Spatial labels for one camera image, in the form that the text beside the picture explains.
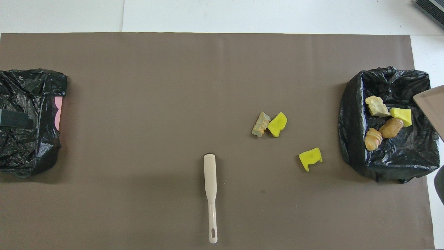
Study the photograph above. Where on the brown paper table mat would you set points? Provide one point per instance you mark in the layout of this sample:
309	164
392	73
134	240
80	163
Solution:
173	69

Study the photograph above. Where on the pale ridged bread piece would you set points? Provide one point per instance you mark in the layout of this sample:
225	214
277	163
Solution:
373	139
261	125

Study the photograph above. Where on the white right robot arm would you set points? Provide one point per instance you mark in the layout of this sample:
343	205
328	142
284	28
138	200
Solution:
440	184

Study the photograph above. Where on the beige hand brush black bristles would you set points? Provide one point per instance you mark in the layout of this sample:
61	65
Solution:
210	173

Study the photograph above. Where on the black trash bag pink bin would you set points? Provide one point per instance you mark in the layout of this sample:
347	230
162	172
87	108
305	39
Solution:
20	90

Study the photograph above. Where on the yellow sponge piece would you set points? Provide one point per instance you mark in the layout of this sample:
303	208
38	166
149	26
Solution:
310	157
401	116
277	125

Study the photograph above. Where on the beige plastic dustpan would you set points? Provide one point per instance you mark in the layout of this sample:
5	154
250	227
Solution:
433	107

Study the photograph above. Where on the dark ridged device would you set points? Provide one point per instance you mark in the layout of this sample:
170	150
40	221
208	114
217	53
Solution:
433	8

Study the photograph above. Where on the pink plastic bin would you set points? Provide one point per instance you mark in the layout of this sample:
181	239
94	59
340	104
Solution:
58	111

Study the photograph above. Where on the pale bread chunk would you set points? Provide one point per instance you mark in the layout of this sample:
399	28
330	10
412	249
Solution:
376	106

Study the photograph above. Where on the brown bread roll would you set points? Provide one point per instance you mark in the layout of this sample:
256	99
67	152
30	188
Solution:
391	127

